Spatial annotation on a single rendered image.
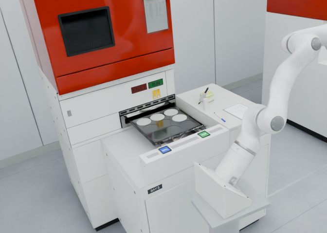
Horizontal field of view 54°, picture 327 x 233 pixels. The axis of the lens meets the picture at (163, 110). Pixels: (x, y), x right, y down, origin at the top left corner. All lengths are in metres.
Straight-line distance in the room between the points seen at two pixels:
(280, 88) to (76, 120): 1.26
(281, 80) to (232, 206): 0.62
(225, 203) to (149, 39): 1.14
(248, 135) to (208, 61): 2.91
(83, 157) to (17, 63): 1.53
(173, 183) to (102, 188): 0.76
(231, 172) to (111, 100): 0.99
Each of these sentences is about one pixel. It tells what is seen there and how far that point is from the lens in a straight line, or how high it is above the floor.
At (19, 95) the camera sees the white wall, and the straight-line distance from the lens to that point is 3.60.
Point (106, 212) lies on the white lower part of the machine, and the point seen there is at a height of 0.18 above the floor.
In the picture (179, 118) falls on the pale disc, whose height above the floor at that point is 0.90.
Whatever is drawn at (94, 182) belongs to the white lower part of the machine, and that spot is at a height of 0.49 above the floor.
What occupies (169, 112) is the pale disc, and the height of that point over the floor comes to 0.90.
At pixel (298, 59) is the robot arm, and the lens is 1.60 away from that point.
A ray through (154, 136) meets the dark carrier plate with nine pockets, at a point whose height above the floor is 0.90.
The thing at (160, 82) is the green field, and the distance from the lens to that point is 2.29.
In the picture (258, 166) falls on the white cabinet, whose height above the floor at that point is 0.58.
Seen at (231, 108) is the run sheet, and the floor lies 0.97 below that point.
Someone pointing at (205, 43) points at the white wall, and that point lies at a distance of 4.31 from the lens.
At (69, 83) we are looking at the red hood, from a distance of 2.00.
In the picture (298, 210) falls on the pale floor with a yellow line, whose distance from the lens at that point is 2.87.
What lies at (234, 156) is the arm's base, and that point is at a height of 1.04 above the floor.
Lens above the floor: 1.96
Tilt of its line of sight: 27 degrees down
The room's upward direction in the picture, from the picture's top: 6 degrees counter-clockwise
